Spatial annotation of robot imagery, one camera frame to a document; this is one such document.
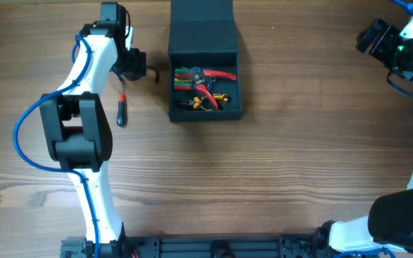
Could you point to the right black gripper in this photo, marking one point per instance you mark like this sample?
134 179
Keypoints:
373 41

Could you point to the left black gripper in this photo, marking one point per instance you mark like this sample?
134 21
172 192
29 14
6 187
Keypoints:
135 64

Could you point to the black white round coil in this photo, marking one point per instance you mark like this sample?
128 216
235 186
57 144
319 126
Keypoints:
157 72

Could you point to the clear case coloured screwdrivers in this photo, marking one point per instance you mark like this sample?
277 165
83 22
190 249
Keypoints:
189 78

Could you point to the red handled snips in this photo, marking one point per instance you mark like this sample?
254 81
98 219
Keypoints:
215 74

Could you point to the orange black pliers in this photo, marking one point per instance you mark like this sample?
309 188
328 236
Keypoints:
203 103

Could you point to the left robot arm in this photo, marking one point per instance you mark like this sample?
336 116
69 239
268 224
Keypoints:
78 134

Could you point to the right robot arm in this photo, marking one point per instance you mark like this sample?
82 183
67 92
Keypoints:
388 227

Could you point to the black red screwdriver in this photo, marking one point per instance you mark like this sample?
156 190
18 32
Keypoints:
121 118

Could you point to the dark green open box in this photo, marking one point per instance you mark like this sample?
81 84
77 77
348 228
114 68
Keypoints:
203 34

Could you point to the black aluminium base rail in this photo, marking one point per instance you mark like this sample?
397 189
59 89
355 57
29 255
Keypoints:
286 246

